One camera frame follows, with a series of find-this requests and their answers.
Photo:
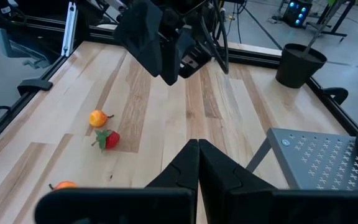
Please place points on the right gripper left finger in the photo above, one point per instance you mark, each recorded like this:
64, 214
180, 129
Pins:
185, 168

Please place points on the black computer tower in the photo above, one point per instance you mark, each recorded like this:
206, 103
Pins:
297, 12

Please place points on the grey office chair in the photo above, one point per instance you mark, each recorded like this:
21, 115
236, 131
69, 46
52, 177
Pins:
11, 46

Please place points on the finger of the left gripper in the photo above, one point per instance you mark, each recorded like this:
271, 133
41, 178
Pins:
174, 56
141, 31

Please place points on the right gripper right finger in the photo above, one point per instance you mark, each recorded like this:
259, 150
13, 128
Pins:
219, 180

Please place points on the large leafy strawberry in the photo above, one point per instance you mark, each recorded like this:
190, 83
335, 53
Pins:
112, 140

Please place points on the grey perforated metal shelf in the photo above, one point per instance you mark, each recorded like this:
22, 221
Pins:
315, 161

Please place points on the green plant in black pot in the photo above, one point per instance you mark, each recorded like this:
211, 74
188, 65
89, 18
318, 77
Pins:
297, 71

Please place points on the orange yellow pear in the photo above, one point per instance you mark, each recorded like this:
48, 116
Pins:
98, 118

